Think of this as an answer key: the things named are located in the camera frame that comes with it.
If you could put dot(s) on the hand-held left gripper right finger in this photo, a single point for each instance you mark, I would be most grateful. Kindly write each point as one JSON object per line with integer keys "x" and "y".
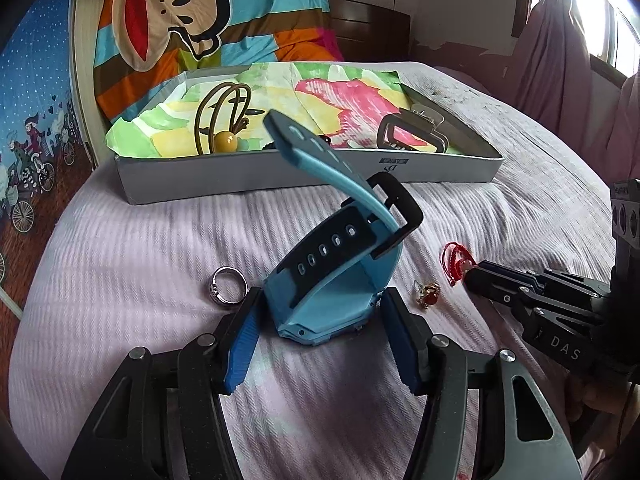
{"x": 397, "y": 335}

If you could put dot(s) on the person's right hand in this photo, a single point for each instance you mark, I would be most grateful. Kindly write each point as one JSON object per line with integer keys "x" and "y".
{"x": 600, "y": 400}

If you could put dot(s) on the blue wrist watch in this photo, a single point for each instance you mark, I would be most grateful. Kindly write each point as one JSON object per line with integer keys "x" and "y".
{"x": 320, "y": 300}

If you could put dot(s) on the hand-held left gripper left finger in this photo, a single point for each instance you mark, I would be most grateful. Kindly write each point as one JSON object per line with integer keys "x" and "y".
{"x": 245, "y": 340}

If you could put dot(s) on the blue printed fabric wardrobe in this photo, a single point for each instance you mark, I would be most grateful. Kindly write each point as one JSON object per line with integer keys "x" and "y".
{"x": 35, "y": 85}

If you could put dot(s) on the silver hair claw clip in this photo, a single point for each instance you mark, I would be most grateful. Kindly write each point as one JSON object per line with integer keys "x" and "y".
{"x": 435, "y": 135}

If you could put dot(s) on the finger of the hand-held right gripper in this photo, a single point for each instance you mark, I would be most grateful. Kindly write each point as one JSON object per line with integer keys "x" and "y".
{"x": 560, "y": 340}
{"x": 500, "y": 277}

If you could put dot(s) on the striped monkey print blanket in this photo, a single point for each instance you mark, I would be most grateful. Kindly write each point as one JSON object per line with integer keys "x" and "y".
{"x": 280, "y": 20}

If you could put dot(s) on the pink curtain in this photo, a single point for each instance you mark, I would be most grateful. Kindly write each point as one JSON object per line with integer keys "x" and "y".
{"x": 555, "y": 60}

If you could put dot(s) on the grey shallow cardboard box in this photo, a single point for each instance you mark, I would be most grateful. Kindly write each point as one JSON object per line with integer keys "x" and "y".
{"x": 250, "y": 175}

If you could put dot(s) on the window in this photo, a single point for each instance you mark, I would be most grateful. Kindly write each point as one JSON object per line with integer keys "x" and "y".
{"x": 610, "y": 15}

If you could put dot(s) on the colourful painted paper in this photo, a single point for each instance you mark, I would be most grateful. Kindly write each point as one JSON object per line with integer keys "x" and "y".
{"x": 330, "y": 95}

